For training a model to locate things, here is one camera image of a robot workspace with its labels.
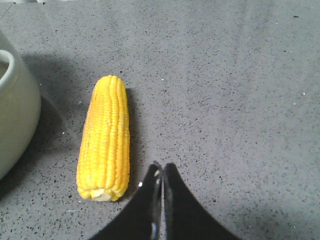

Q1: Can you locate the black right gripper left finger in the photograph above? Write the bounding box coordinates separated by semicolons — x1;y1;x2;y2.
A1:
91;162;163;240

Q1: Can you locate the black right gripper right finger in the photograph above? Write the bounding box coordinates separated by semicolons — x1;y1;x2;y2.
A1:
163;163;238;240

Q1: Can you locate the yellow corn cob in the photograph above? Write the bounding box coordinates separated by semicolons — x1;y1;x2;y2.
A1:
76;75;130;202

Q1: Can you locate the pale green electric pot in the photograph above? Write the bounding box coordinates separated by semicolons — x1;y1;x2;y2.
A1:
0;32;41;179

